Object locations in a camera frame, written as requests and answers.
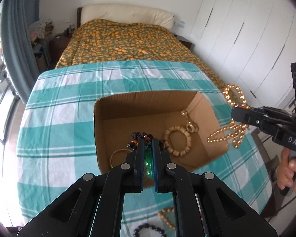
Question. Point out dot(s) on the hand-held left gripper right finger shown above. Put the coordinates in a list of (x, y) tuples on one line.
[(161, 164)]

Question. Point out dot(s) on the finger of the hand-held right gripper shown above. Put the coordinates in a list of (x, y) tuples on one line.
[(251, 119), (276, 112)]

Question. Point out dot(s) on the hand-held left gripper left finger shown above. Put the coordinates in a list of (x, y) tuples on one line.
[(135, 164)]

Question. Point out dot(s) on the thin gold bangle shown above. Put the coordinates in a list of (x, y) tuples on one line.
[(113, 154)]

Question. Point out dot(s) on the cardboard box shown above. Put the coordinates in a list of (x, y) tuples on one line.
[(128, 118)]

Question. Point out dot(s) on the person's right hand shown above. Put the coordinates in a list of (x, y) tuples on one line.
[(294, 164)]

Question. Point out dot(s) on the teal checked tablecloth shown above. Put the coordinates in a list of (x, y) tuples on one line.
[(61, 128)]

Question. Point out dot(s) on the white built-in wardrobe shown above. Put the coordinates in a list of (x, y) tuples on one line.
[(236, 29)]

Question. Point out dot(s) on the dark wooden nightstand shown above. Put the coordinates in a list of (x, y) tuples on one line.
[(183, 43), (59, 47)]

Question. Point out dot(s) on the bed with orange floral bedspread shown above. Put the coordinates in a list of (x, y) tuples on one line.
[(128, 42)]

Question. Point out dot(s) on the cream padded headboard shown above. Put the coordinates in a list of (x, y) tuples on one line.
[(128, 13)]

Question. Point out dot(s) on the pile of household clutter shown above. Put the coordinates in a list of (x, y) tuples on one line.
[(39, 32)]

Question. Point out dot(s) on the blue curtain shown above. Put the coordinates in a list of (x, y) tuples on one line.
[(17, 42)]

